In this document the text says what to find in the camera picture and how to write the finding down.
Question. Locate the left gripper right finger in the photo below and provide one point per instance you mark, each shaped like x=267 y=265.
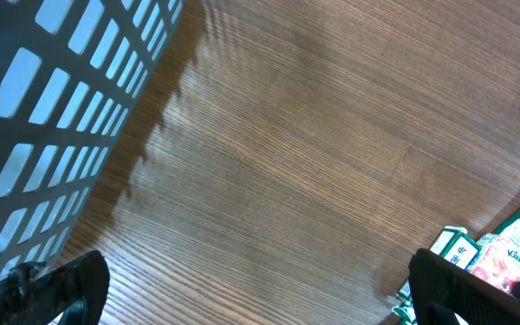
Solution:
x=442 y=293

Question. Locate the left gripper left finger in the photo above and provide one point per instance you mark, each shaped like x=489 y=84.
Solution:
x=74 y=293

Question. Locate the green white gum pack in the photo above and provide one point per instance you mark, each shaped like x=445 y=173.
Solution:
x=454 y=245

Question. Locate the red white snack packet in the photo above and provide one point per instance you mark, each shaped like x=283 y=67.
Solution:
x=497 y=263

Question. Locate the grey plastic mesh basket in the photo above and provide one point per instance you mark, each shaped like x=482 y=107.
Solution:
x=71 y=73

